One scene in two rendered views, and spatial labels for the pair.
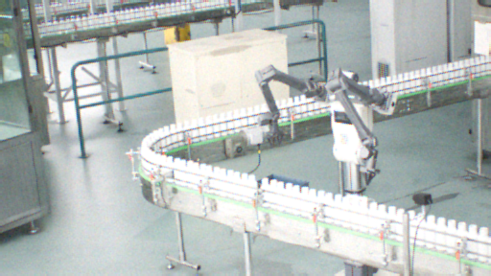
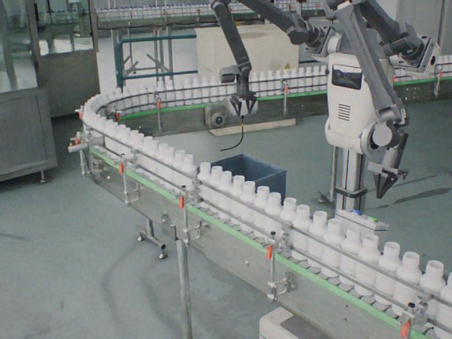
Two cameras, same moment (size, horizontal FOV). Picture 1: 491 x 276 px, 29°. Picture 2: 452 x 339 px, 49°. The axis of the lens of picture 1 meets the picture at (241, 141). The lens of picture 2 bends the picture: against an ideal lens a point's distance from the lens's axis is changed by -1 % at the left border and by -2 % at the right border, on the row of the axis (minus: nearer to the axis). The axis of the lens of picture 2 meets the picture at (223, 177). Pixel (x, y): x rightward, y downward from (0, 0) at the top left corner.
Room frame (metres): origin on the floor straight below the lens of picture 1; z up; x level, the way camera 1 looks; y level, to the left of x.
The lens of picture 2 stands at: (3.63, -0.40, 1.81)
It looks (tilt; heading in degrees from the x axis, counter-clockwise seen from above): 22 degrees down; 7
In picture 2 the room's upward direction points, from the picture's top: 1 degrees counter-clockwise
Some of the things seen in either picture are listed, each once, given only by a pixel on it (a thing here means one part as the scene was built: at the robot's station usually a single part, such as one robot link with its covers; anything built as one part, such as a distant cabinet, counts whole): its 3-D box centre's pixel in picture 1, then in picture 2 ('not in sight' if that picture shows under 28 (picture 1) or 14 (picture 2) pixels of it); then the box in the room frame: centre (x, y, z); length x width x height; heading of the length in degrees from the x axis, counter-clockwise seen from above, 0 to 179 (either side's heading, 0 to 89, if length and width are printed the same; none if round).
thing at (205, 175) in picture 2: (266, 192); (206, 185); (5.30, -0.12, 1.08); 0.06 x 0.06 x 0.17
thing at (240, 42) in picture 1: (230, 94); (247, 77); (9.74, 0.07, 0.59); 1.10 x 0.62 x 1.18; 118
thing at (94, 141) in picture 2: (164, 191); (91, 162); (5.82, 0.53, 0.96); 0.23 x 0.10 x 0.27; 136
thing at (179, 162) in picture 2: (245, 187); (181, 171); (5.42, 0.00, 1.08); 0.06 x 0.06 x 0.17
